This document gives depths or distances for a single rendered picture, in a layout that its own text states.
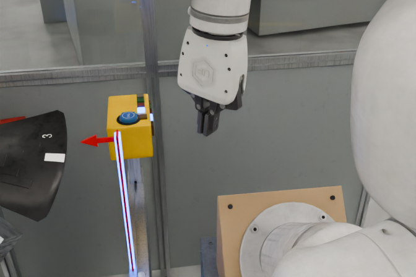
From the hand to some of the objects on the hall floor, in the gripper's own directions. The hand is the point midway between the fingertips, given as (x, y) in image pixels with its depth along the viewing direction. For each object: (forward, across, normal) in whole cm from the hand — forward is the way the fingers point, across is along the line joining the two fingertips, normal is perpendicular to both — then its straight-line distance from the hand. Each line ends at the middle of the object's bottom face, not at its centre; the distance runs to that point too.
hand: (208, 121), depth 76 cm
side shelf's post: (+128, +79, -13) cm, 151 cm away
